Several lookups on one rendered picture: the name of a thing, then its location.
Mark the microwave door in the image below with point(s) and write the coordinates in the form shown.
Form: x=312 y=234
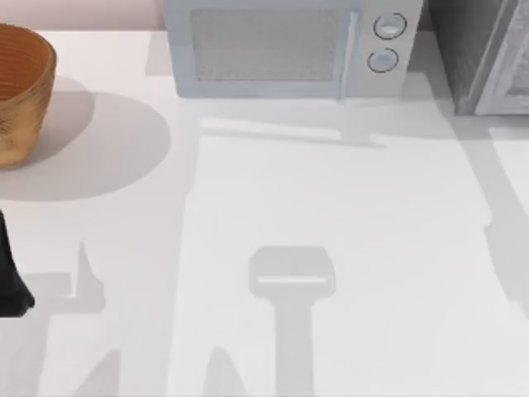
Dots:
x=264 y=89

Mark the pale microwave oven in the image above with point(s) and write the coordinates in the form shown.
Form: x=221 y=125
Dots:
x=388 y=87

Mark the microwave knob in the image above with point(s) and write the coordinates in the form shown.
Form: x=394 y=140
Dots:
x=389 y=25
x=383 y=60

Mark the grey cabinet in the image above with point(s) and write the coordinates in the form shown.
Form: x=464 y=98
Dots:
x=475 y=54

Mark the brown woven basket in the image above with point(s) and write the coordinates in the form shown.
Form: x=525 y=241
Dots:
x=22 y=103

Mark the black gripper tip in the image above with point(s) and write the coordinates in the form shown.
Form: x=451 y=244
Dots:
x=10 y=285

